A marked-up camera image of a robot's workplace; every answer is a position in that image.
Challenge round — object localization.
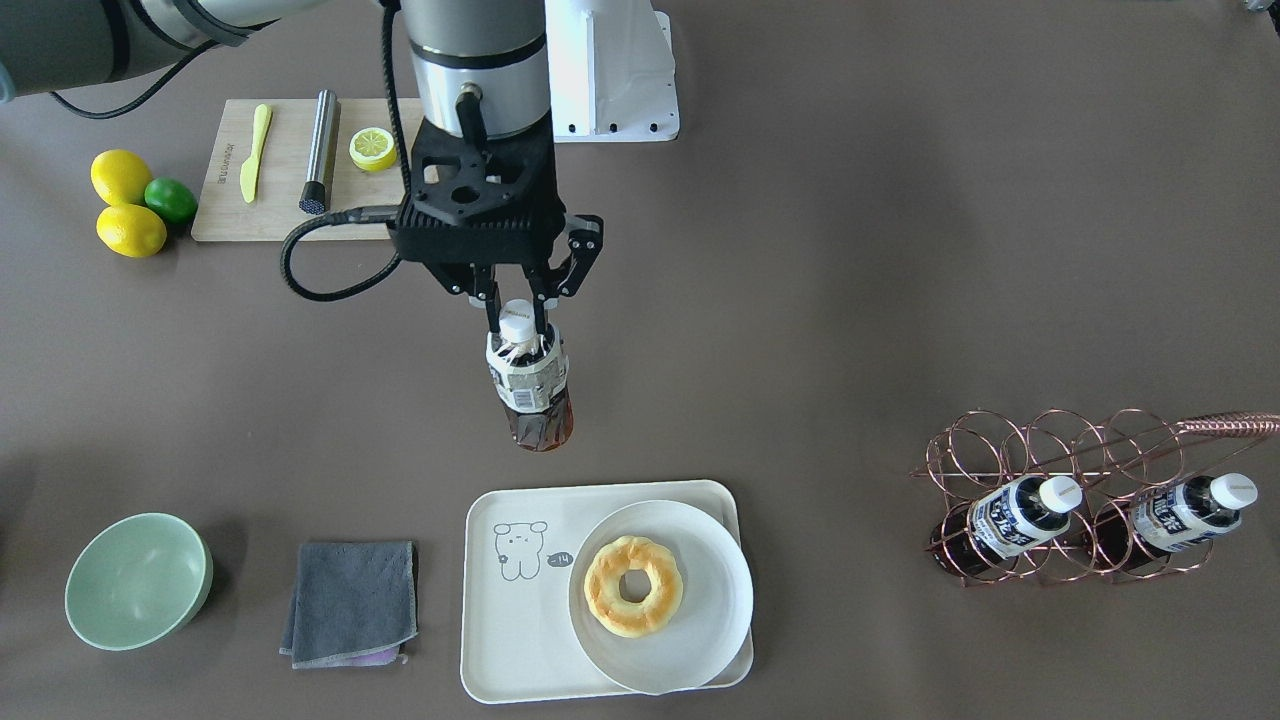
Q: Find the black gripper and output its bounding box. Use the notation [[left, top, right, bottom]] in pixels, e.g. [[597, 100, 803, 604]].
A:
[[389, 120, 604, 350]]

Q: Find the tea bottle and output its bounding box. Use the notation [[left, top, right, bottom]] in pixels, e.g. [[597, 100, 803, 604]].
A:
[[929, 474, 1084, 580], [485, 299, 573, 452], [1092, 473, 1260, 571]]

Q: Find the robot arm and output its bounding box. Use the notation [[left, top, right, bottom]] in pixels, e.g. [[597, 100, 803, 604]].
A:
[[1, 1, 603, 352]]

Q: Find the cream rabbit serving tray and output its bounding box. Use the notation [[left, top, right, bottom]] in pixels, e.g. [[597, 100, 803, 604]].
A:
[[460, 479, 754, 705]]

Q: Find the tea bottle in rack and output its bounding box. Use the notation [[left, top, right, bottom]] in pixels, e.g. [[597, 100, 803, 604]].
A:
[[929, 474, 1084, 580]]

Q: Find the halved lemon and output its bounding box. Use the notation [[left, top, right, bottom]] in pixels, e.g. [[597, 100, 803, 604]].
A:
[[348, 127, 398, 173]]

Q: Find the steel muddler black tip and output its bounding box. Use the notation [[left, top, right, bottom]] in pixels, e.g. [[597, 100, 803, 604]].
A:
[[298, 88, 340, 215]]

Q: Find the bamboo cutting board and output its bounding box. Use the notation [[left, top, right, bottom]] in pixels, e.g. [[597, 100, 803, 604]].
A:
[[191, 97, 404, 243]]

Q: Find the yellow plastic knife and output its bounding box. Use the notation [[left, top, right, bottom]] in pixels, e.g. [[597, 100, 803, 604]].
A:
[[239, 102, 274, 204]]

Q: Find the folded grey cloth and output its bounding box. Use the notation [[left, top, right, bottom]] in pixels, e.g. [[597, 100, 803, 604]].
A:
[[279, 539, 419, 671]]

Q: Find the green lime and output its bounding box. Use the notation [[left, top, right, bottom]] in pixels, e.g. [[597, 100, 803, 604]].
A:
[[143, 177, 198, 225]]

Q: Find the white round plate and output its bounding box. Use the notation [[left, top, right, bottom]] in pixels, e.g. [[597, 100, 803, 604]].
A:
[[568, 500, 754, 694]]

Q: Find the lower whole lemon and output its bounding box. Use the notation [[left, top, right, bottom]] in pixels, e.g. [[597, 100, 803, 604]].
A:
[[96, 204, 168, 258]]

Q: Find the whole lemon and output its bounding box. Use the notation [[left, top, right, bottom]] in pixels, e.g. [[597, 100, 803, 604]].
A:
[[90, 149, 154, 206], [96, 204, 168, 258]]

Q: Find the upper whole lemon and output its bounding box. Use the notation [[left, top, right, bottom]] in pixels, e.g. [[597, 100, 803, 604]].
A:
[[90, 149, 154, 206]]

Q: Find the mint green bowl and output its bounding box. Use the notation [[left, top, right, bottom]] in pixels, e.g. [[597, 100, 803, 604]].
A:
[[64, 512, 214, 652]]

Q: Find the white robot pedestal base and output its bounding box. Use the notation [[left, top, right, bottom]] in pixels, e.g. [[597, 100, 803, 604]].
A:
[[544, 1, 681, 143]]

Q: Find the glazed ring donut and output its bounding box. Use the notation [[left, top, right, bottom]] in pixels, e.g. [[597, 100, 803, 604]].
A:
[[581, 536, 684, 639]]

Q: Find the copper wire bottle rack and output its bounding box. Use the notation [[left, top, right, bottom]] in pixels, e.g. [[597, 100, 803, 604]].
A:
[[916, 407, 1277, 585]]

